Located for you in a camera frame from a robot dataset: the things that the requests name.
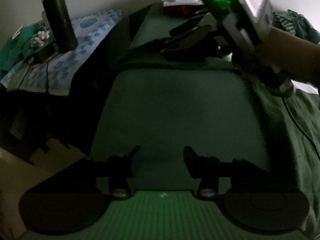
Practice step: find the black thermos bottle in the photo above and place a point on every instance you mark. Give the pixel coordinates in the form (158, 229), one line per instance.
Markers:
(58, 17)

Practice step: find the dark side table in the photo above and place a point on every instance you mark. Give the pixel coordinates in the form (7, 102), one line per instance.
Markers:
(75, 120)

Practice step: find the green blanket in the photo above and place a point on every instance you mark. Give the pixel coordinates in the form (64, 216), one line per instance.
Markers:
(175, 117)

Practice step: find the person's right forearm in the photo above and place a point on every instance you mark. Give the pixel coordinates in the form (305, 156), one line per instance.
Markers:
(295, 55)

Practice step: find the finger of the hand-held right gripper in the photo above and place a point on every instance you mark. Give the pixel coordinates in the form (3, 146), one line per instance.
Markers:
(190, 25)
(195, 40)

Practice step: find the teal cloth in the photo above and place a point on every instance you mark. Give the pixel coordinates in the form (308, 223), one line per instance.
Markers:
(15, 45)

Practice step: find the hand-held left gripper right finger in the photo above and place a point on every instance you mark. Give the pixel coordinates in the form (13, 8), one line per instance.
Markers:
(191, 162)

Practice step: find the small black box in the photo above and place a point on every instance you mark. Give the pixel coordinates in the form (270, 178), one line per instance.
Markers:
(43, 53)

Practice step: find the white flower decoration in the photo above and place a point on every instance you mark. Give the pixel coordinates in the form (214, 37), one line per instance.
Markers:
(40, 37)

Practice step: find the dark green garment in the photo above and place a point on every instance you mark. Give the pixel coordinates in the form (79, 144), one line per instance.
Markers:
(275, 110)

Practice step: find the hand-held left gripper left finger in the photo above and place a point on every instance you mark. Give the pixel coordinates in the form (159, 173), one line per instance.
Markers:
(133, 163)

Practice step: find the green white striped shirt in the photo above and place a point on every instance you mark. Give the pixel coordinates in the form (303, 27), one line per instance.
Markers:
(287, 23)

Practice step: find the dark red folded cloth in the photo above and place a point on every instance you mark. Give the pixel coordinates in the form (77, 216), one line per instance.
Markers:
(175, 9)

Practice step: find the blue patterned cloth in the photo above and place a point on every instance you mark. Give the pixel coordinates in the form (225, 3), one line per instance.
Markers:
(75, 55)

